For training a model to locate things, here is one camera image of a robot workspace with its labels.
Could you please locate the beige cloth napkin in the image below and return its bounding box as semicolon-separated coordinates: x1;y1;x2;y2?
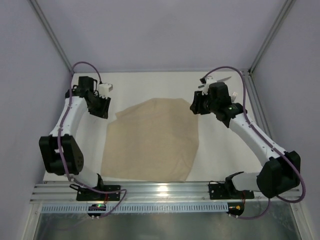
100;98;199;182

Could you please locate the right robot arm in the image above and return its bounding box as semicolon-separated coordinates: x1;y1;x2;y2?
190;82;301;199

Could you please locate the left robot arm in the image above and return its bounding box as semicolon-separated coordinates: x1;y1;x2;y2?
38;76;113;193

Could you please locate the left black controller board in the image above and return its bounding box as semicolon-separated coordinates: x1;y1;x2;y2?
87;203;107;220

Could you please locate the black controller board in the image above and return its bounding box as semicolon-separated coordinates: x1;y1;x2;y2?
87;203;107;220
226;202;245;217

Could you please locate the right black controller board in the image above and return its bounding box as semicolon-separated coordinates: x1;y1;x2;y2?
226;202;245;217

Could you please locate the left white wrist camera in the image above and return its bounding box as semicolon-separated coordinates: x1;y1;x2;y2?
97;83;113;99

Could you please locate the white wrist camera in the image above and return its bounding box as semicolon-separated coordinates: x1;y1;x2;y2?
198;75;217;95
97;83;113;99

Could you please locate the green handled knife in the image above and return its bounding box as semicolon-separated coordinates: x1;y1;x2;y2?
198;76;231;89

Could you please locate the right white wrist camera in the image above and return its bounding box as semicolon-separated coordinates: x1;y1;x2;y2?
198;75;217;95

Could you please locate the green handled fork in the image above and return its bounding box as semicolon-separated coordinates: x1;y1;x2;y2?
231;92;238;103

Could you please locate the right side aluminium rail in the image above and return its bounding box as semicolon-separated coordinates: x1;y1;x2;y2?
241;69;272;138

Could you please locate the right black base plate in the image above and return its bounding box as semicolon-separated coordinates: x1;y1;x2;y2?
208;181;255;200

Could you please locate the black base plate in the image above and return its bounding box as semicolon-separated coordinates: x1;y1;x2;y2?
208;181;255;200
69;184;121;202

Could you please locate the aluminium mounting rail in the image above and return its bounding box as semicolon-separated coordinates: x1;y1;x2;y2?
29;180;303;204

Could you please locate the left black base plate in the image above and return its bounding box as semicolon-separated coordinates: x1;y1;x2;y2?
69;184;121;202

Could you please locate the slotted grey cable duct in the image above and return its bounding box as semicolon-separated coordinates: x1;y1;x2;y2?
40;202;228;214

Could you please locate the left aluminium frame post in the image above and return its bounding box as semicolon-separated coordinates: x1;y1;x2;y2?
27;0;74;74

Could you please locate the aluminium frame post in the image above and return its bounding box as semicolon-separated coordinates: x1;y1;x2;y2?
248;0;296;75
27;0;74;74

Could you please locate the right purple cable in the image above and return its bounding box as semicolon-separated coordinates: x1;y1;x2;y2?
202;66;307;220

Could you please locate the right aluminium frame post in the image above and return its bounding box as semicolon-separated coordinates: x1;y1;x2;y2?
248;0;296;75

